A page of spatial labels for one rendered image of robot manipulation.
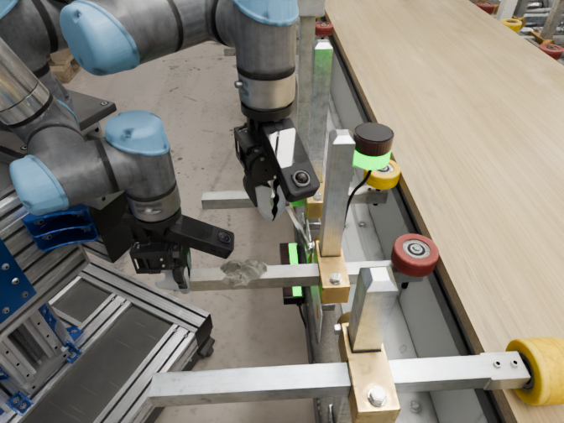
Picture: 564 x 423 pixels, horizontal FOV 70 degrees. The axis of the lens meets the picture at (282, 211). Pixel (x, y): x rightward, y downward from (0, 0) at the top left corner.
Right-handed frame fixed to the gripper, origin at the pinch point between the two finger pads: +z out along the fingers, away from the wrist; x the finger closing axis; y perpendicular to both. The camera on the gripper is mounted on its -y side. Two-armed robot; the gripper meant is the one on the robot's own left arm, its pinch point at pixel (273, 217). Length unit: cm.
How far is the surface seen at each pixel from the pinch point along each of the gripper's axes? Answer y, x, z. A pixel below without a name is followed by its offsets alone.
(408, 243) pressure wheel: -7.8, -23.4, 8.3
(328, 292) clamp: -8.7, -6.9, 13.2
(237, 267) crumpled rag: 1.9, 6.3, 11.7
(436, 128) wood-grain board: 24, -55, 9
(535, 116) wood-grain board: 18, -85, 9
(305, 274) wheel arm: -3.8, -4.8, 12.8
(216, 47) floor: 348, -82, 102
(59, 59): 320, 54, 83
